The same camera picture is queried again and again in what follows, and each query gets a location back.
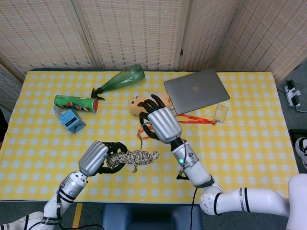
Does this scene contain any woven folding screen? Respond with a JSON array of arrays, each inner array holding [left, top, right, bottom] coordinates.
[[0, 0, 307, 113]]

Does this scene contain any white power strip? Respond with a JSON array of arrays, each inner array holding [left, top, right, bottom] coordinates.
[[284, 80, 303, 108]]

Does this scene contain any green Pringles can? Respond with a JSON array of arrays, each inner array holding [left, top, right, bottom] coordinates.
[[53, 94, 100, 114]]

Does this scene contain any blue cardboard carton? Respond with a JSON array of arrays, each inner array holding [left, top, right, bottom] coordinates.
[[59, 109, 86, 134]]

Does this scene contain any red lanyard strap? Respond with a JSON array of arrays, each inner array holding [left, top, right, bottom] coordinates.
[[136, 114, 216, 141]]

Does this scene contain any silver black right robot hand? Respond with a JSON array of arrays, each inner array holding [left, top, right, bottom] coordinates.
[[138, 94, 183, 144]]

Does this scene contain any orange plush toy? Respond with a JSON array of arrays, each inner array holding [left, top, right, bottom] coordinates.
[[129, 92, 174, 115]]

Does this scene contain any black and white shoe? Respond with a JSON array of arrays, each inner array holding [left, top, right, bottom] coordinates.
[[295, 137, 307, 170]]

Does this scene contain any black floor mat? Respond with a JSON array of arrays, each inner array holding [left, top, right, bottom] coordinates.
[[289, 128, 307, 185]]

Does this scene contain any green plastic bottle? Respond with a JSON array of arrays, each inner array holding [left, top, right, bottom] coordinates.
[[91, 64, 146, 101]]

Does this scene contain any grey laptop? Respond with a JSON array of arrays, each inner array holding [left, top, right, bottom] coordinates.
[[164, 68, 230, 115]]

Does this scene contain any yellow checkered tablecloth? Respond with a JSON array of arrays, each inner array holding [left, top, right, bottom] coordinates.
[[0, 70, 307, 207]]

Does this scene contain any small clear plastic container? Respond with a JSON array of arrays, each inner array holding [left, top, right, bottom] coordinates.
[[53, 105, 67, 119]]

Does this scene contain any clear badge holder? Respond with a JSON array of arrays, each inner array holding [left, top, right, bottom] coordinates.
[[213, 103, 228, 124]]

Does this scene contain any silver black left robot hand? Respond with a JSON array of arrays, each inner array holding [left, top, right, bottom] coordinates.
[[78, 140, 129, 177]]

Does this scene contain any brown braided rope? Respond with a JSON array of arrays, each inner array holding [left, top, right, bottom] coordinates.
[[106, 124, 159, 173]]

